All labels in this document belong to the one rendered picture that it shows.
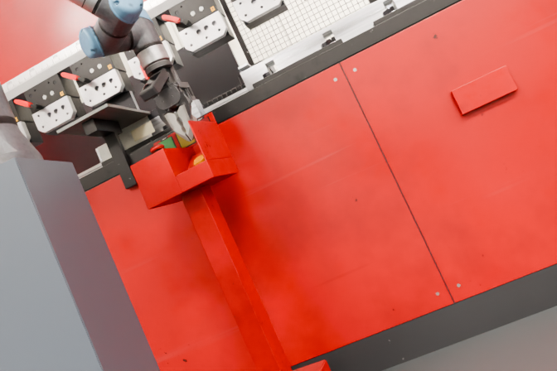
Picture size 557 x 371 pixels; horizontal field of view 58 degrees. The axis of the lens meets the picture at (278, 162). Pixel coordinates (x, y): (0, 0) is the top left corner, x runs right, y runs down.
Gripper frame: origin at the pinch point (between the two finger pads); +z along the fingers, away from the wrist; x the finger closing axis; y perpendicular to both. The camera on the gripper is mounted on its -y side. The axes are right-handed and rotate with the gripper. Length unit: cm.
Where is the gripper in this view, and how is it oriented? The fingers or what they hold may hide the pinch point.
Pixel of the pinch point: (187, 137)
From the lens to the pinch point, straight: 131.1
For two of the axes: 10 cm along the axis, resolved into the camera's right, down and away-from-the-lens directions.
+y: 2.7, -1.3, 9.5
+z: 4.4, 9.0, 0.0
